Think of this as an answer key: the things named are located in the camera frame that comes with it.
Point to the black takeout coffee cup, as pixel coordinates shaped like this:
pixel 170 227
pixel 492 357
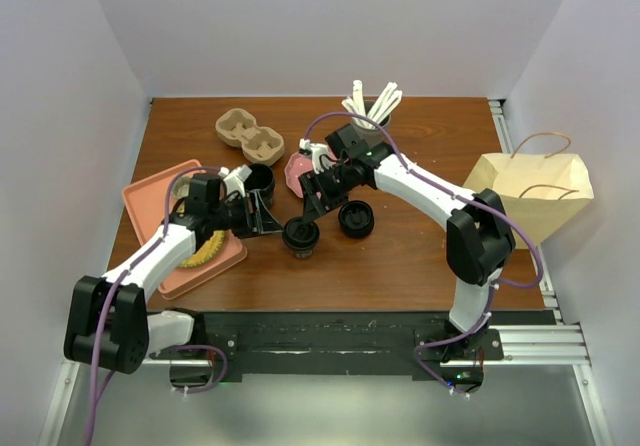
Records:
pixel 301 253

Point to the white paper straw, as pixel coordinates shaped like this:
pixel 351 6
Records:
pixel 357 90
pixel 386 102
pixel 352 108

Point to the small grey woven coaster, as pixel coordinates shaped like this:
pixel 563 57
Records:
pixel 180 188

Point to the yellow green woven coaster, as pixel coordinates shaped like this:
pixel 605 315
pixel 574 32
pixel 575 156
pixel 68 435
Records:
pixel 206 252

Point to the beige cardboard cup carrier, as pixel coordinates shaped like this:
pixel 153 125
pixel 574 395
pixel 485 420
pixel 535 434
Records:
pixel 259 144

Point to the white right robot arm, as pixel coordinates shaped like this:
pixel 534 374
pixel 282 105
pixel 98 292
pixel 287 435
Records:
pixel 479 239

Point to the salmon pink tray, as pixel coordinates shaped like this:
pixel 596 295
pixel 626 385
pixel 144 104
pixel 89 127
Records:
pixel 144 202

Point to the stack of black cups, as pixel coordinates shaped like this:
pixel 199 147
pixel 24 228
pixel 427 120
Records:
pixel 262 179

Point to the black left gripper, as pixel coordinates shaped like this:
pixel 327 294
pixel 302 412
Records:
pixel 258 222

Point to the black coffee cup lid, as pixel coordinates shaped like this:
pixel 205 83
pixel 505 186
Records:
pixel 300 236

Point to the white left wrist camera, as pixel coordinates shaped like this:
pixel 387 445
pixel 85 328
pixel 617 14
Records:
pixel 234 180

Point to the pink polka dot plate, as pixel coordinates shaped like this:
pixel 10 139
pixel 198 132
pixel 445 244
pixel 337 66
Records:
pixel 297 165

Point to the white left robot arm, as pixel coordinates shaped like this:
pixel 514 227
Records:
pixel 108 324

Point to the grey straw holder cup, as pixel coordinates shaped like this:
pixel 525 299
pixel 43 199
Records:
pixel 370 134

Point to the beige paper takeout bag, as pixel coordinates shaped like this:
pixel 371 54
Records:
pixel 540 192

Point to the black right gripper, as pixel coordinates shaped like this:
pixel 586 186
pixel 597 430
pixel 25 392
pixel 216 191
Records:
pixel 316 207

